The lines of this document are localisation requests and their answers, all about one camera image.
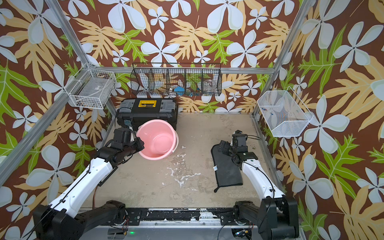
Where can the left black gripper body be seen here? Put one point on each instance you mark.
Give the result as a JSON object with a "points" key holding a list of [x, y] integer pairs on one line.
{"points": [[134, 147]]}

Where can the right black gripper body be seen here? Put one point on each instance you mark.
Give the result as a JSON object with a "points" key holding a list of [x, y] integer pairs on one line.
{"points": [[234, 152]]}

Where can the black cloth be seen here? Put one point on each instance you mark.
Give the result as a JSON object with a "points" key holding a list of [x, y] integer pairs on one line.
{"points": [[227, 173]]}

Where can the pink plastic bucket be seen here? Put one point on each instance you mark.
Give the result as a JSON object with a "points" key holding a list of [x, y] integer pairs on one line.
{"points": [[160, 140]]}

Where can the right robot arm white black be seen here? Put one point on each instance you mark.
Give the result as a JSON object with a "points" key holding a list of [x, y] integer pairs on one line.
{"points": [[277, 216]]}

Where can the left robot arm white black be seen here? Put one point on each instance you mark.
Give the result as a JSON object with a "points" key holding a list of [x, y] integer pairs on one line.
{"points": [[61, 219]]}

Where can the black screwdriver bit case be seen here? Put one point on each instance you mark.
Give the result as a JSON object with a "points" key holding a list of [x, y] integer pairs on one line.
{"points": [[106, 177]]}

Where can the black yellow toolbox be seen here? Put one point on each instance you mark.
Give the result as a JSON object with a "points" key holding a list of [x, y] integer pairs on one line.
{"points": [[135, 112]]}

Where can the blue item in basket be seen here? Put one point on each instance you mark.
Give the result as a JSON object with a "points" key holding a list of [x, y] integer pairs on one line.
{"points": [[179, 90]]}

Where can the white wire basket right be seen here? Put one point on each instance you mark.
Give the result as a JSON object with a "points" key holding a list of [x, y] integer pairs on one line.
{"points": [[285, 113]]}

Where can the white wire basket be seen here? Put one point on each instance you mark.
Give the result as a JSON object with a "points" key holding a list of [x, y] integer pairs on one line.
{"points": [[285, 113], [91, 87]]}

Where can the white wire basket left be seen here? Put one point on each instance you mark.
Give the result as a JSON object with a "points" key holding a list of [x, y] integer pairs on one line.
{"points": [[91, 87]]}

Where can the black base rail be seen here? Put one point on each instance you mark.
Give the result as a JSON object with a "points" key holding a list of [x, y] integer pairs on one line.
{"points": [[137, 216]]}

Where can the black wire basket rear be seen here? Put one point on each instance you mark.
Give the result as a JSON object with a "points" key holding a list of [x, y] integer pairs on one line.
{"points": [[198, 79]]}

